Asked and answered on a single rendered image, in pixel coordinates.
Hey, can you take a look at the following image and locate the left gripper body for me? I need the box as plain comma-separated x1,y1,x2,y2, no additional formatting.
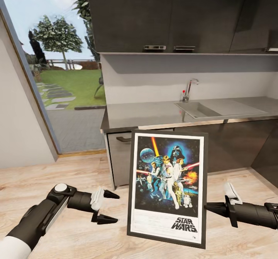
78,192,99,222

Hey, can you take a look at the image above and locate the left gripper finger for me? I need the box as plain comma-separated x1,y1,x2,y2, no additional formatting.
103,190,120,199
95,214,118,225

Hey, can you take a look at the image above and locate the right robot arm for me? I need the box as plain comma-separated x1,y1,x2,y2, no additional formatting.
204,183,278,230

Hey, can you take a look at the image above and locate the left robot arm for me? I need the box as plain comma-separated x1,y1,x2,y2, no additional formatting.
0,183,120,259

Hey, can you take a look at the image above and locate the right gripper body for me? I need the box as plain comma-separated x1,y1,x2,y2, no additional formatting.
225,195,260,228

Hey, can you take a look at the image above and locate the poster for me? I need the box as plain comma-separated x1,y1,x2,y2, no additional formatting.
127,129,209,249

